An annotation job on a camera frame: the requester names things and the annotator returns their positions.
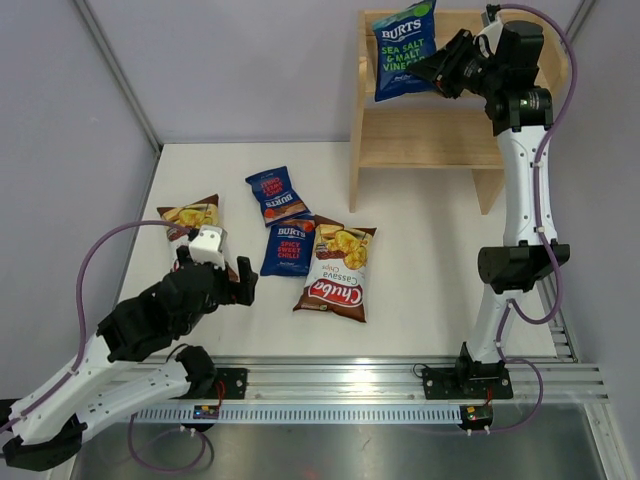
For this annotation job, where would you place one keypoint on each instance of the large Chuba cassava chips bag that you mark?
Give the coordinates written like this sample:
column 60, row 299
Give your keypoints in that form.
column 336, row 280

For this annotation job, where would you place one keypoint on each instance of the blue Burts sea salt bag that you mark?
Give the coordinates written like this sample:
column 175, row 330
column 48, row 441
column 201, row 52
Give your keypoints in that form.
column 402, row 39

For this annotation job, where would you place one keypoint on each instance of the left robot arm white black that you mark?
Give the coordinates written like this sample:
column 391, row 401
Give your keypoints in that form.
column 55, row 431

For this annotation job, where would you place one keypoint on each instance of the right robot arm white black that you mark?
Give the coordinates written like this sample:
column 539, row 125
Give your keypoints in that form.
column 530, row 237

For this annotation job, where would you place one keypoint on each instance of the blue burts chilli bag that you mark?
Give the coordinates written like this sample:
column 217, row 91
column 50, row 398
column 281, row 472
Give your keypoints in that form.
column 277, row 199
column 289, row 248

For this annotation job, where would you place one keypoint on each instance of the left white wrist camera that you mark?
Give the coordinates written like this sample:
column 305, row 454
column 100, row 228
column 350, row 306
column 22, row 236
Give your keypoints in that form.
column 206, row 245

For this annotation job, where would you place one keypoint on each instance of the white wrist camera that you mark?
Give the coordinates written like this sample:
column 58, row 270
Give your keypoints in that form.
column 206, row 245
column 488, row 38

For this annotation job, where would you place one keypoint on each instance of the left Chuba cassava chips bag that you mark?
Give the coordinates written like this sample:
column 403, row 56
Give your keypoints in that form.
column 182, row 221

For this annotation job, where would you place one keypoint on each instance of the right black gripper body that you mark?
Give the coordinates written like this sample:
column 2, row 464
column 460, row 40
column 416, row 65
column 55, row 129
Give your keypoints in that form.
column 470, row 70

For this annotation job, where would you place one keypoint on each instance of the wooden two-tier shelf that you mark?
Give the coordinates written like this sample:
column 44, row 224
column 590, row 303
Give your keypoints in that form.
column 437, row 138

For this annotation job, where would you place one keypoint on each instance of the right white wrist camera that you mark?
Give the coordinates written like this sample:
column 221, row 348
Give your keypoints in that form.
column 488, row 38

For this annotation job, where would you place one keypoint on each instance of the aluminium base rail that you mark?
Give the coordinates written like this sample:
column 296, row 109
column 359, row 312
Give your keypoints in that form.
column 366, row 390

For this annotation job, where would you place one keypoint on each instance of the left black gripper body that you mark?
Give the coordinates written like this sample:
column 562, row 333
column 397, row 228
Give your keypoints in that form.
column 223, row 291

